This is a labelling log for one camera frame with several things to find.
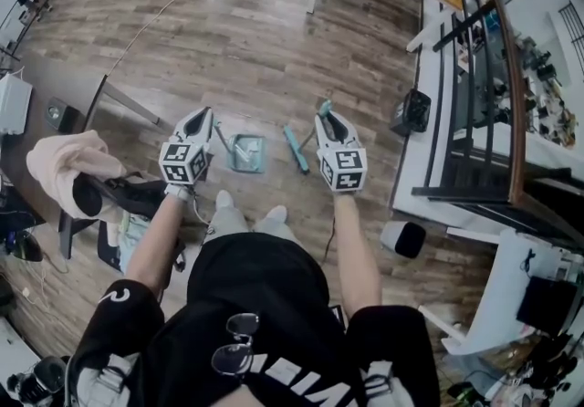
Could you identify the person's right forearm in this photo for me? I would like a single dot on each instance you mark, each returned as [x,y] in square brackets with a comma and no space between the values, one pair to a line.
[358,254]

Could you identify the white desk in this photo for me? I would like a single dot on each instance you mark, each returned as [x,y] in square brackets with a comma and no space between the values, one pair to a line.
[506,286]

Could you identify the white left shoe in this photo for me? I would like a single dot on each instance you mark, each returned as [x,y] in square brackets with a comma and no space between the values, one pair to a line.
[224,200]

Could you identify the grey speaker box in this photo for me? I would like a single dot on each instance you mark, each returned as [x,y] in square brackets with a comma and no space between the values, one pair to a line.
[61,113]

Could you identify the teal broom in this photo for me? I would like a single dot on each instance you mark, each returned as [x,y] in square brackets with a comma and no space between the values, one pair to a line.
[296,152]

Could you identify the grey bin with black liner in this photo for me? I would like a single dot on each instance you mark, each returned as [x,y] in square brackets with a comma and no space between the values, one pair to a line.
[403,238]

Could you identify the pink jacket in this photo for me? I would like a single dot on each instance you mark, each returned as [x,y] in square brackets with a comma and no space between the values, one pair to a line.
[68,159]

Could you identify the teal dustpan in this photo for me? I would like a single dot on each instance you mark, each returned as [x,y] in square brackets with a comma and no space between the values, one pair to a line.
[246,165]

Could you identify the white paper bag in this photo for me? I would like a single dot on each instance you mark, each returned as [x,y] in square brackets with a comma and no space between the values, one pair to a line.
[13,104]

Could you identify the black printed t-shirt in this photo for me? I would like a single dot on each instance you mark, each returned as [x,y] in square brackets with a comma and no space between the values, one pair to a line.
[260,295]

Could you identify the person's left forearm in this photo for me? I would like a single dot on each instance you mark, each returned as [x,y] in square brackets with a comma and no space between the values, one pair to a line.
[155,241]

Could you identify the white right shoe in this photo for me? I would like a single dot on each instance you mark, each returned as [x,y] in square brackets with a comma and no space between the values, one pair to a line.
[277,213]

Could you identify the white shoe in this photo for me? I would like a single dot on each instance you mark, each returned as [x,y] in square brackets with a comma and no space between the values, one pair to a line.
[224,200]
[277,213]

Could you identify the small black bin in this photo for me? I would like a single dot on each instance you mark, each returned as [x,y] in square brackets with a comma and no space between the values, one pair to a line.
[413,113]

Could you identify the black laptop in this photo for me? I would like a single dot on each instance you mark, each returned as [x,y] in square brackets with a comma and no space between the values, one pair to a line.
[547,305]

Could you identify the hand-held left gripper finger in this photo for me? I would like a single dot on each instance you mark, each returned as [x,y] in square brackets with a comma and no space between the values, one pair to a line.
[189,120]
[209,131]

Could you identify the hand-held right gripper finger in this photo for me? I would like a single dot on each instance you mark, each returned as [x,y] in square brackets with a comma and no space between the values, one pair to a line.
[321,133]
[347,129]

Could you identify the black camera equipment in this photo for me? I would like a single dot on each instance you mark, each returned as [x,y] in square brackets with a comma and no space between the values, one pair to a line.
[36,378]

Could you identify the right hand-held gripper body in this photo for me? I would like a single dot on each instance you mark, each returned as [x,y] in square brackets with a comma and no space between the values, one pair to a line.
[344,168]

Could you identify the white wristband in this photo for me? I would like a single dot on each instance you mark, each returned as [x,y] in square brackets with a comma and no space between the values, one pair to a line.
[178,191]

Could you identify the grey trousers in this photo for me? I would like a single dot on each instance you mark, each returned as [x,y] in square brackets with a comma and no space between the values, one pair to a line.
[274,229]

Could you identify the eyeglasses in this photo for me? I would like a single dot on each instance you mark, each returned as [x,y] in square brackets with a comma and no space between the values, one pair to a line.
[235,346]

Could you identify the light blue bag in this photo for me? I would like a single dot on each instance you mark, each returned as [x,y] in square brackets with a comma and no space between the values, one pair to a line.
[132,232]

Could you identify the black railing with wooden handrail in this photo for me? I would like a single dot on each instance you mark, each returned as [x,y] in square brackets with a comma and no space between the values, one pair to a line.
[513,76]

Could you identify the black office chair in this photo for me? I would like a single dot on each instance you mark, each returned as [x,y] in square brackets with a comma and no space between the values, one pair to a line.
[137,193]

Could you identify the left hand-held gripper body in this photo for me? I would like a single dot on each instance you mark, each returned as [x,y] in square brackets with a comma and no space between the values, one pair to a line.
[182,163]

